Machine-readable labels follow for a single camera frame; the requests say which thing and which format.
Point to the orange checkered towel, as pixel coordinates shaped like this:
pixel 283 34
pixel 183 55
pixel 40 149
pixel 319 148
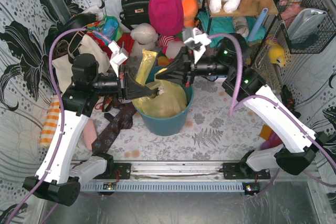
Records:
pixel 50 124

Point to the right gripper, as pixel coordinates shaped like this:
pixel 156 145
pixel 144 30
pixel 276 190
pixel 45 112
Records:
pixel 189 68

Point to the black leather handbag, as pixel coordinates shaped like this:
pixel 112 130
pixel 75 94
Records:
pixel 134 12

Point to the colourful printed bag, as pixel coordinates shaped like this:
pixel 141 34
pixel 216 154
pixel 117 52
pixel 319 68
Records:
pixel 108 26

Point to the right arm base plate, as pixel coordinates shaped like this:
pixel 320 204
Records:
pixel 233 171

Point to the red striped sock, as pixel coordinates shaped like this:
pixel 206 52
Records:
pixel 271 139

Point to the crumpled paper trash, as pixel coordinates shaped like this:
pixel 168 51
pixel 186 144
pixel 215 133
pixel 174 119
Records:
pixel 161 90

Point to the black wire basket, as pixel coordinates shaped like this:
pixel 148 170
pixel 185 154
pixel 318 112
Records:
pixel 315 42

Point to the white plush bear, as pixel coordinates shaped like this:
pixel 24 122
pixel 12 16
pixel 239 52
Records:
pixel 145 37

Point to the cream canvas tote bag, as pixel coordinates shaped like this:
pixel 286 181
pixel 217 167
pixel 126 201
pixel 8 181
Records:
pixel 64 67

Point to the orange plush toy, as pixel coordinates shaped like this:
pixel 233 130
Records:
pixel 190 9

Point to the blue mop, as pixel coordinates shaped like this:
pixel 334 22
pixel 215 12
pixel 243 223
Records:
pixel 257 24

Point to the dark patterned necktie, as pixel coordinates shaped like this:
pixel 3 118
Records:
pixel 120 117

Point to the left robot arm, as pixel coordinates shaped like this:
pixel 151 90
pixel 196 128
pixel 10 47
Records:
pixel 55 180

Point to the magenta fabric bag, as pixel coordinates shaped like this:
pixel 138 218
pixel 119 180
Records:
pixel 166 16

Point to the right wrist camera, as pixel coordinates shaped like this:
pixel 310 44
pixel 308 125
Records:
pixel 196 41

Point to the teal trash bin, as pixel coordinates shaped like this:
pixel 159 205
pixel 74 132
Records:
pixel 167 126

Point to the pink head plush doll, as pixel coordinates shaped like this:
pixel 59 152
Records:
pixel 170 46

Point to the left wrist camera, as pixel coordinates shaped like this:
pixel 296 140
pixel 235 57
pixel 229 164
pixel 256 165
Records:
pixel 118 56

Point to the teal cloth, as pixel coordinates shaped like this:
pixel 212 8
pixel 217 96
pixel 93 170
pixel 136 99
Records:
pixel 225 25

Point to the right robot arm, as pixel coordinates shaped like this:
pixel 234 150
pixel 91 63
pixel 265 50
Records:
pixel 248 88

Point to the red cloth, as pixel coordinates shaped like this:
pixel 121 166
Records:
pixel 124 41

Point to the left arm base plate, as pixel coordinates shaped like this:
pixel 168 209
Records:
pixel 121 171

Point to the silver foil pouch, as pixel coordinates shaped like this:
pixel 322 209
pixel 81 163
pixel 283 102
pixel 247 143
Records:
pixel 305 22

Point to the yellow trash bag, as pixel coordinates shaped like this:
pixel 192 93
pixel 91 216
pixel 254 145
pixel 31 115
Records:
pixel 168 99

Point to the pink sponge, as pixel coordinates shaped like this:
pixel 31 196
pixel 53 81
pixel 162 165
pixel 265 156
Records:
pixel 89 134

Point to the yellow plush duck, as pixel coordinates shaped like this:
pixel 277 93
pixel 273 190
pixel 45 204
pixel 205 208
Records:
pixel 276 53

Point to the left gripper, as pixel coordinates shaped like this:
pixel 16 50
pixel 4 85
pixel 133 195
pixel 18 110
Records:
pixel 121 85

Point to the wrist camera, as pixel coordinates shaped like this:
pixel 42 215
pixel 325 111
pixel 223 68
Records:
pixel 118 56
pixel 196 41

